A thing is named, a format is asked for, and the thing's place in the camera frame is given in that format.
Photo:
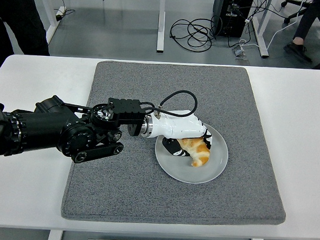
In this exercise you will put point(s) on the pale grey round plate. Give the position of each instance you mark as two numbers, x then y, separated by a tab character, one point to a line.
215	161

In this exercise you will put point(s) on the black computer tower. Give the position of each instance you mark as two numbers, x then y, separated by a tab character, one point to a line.
231	18

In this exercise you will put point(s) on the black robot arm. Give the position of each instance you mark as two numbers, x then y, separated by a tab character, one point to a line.
40	129

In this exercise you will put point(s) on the white desk leg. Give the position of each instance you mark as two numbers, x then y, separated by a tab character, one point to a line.
52	29
262	39
161	22

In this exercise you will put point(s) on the grey floor socket box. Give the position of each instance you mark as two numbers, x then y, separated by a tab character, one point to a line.
240	52

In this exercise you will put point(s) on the standing person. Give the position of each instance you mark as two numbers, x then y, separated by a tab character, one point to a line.
14	13

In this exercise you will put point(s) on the golden croissant bread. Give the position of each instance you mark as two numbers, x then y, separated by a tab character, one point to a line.
198	152

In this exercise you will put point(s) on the seated person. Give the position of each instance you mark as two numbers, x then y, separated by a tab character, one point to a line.
304	25

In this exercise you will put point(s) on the grey fabric mat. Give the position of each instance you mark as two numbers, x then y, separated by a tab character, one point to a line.
173	82

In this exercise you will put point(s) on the black office chair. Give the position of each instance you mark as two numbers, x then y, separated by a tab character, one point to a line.
289	2

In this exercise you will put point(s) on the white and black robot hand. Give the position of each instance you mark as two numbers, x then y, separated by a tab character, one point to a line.
181	126

